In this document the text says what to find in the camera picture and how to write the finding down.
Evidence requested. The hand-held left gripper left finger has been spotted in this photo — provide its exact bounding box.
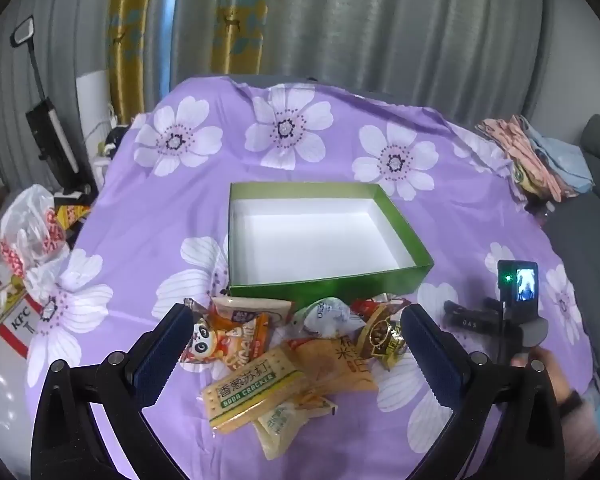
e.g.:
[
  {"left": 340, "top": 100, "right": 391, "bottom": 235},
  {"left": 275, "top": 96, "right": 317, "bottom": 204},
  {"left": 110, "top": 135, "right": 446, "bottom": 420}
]
[{"left": 30, "top": 302, "right": 197, "bottom": 480}]

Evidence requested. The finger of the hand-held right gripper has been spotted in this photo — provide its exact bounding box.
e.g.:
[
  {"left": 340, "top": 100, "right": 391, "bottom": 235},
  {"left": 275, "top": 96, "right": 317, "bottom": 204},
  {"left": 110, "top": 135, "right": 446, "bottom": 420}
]
[{"left": 444, "top": 298, "right": 504, "bottom": 334}]

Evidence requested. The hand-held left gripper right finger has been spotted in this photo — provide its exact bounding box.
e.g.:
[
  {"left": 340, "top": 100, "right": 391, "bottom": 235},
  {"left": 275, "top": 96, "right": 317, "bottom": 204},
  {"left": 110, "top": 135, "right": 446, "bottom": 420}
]
[{"left": 400, "top": 302, "right": 566, "bottom": 480}]

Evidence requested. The dark brown sesame snack packet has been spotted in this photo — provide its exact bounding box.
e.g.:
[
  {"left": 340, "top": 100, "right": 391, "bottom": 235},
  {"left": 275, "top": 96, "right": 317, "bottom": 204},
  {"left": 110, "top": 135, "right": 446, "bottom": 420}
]
[{"left": 362, "top": 305, "right": 411, "bottom": 368}]

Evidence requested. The orange panda snack packet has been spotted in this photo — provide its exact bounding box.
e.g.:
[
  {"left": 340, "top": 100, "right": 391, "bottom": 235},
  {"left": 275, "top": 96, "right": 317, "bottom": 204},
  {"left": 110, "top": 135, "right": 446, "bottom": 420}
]
[{"left": 180, "top": 297, "right": 293, "bottom": 373}]

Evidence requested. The yellow cracker packet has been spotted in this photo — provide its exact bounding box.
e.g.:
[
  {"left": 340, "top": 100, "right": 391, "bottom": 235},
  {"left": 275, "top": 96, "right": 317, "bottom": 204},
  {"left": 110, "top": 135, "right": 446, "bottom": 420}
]
[{"left": 200, "top": 345, "right": 311, "bottom": 433}]

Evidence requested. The orange rice cracker packet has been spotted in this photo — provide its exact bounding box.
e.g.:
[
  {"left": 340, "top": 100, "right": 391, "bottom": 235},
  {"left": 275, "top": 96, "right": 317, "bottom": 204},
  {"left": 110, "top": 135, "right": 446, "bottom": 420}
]
[{"left": 287, "top": 335, "right": 381, "bottom": 411}]

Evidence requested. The pale yellow snack packet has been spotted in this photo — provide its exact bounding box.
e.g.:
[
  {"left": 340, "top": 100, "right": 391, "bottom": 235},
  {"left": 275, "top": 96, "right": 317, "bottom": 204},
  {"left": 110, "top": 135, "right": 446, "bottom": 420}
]
[{"left": 252, "top": 395, "right": 338, "bottom": 461}]

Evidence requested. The green cardboard box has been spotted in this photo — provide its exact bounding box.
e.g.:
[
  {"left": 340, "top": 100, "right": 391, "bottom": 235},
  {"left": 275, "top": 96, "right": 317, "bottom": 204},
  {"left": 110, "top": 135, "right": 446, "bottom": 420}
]
[{"left": 226, "top": 182, "right": 435, "bottom": 306}]

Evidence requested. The person's right forearm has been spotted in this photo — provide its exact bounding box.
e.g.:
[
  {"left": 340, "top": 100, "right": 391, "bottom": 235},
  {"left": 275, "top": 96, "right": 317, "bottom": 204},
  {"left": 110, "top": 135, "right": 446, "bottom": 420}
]
[{"left": 562, "top": 400, "right": 600, "bottom": 461}]

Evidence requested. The person's right hand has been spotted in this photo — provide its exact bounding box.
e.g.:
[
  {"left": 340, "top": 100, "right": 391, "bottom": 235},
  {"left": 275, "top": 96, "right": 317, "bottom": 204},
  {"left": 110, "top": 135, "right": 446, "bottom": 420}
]
[{"left": 511, "top": 348, "right": 572, "bottom": 409}]

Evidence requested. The red snack packet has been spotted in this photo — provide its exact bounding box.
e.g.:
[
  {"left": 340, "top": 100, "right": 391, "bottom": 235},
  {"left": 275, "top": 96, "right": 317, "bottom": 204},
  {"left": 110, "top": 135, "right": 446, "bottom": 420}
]
[{"left": 350, "top": 297, "right": 411, "bottom": 321}]

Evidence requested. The dark plastic bottle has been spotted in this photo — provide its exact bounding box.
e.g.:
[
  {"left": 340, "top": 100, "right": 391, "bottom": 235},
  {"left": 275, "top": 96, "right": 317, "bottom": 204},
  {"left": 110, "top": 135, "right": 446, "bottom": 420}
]
[{"left": 525, "top": 200, "right": 556, "bottom": 221}]

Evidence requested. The grey sofa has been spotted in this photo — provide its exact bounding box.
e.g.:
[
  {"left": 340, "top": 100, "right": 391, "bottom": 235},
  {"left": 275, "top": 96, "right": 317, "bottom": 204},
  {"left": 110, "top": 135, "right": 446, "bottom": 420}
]
[{"left": 542, "top": 114, "right": 600, "bottom": 376}]

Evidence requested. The white round snack packet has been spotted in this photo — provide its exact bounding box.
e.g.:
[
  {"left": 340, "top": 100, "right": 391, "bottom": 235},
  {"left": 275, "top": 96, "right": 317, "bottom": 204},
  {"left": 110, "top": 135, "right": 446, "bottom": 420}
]
[{"left": 292, "top": 297, "right": 353, "bottom": 341}]

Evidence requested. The black wristband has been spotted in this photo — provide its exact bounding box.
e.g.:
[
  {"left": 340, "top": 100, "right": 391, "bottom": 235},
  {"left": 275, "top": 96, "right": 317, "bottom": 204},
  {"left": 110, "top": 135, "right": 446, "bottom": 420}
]
[{"left": 560, "top": 389, "right": 584, "bottom": 413}]

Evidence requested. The light blue cloth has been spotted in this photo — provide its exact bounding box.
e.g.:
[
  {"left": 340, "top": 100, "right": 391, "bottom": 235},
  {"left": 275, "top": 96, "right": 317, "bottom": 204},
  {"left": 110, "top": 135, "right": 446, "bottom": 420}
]
[{"left": 527, "top": 125, "right": 593, "bottom": 193}]

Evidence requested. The purple floral cloth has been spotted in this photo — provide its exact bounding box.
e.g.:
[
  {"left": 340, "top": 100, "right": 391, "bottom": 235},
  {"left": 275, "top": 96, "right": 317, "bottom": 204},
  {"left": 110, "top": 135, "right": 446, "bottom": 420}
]
[{"left": 25, "top": 77, "right": 596, "bottom": 480}]

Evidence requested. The pile of folded clothes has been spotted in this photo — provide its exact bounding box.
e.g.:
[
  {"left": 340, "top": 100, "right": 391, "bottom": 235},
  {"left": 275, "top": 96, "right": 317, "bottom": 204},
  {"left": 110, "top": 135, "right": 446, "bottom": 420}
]
[{"left": 475, "top": 115, "right": 578, "bottom": 201}]

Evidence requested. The red white paper bag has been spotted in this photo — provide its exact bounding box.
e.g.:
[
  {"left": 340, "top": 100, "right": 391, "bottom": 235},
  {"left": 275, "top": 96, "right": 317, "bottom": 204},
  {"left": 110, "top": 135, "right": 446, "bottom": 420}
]
[{"left": 0, "top": 245, "right": 51, "bottom": 361}]

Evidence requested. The yellow red packet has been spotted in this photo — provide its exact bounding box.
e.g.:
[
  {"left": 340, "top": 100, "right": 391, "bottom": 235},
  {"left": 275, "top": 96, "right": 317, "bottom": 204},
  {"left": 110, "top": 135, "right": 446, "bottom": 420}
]
[{"left": 55, "top": 200, "right": 93, "bottom": 231}]

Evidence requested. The white plastic bag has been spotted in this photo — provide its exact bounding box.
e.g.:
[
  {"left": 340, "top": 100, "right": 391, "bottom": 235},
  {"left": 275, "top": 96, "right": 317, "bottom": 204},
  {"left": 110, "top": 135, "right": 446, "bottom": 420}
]
[{"left": 0, "top": 185, "right": 73, "bottom": 271}]

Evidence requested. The black upright vacuum cleaner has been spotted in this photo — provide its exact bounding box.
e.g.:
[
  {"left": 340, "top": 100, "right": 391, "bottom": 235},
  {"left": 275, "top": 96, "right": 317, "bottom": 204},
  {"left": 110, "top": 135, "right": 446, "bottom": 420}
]
[{"left": 10, "top": 16, "right": 93, "bottom": 201}]

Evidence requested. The white cabinet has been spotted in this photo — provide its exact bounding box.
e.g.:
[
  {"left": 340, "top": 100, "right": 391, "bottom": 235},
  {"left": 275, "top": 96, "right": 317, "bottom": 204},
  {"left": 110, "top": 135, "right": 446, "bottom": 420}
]
[{"left": 75, "top": 70, "right": 116, "bottom": 161}]

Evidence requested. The grey curtain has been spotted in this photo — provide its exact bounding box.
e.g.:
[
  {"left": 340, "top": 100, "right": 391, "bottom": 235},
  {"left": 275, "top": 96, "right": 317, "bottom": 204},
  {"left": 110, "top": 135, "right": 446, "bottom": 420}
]
[{"left": 0, "top": 0, "right": 563, "bottom": 211}]

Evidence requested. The gold patterned curtain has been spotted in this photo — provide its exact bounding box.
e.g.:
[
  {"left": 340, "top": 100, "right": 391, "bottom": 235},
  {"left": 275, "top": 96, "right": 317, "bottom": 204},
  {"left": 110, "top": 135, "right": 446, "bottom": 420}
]
[{"left": 105, "top": 0, "right": 281, "bottom": 126}]

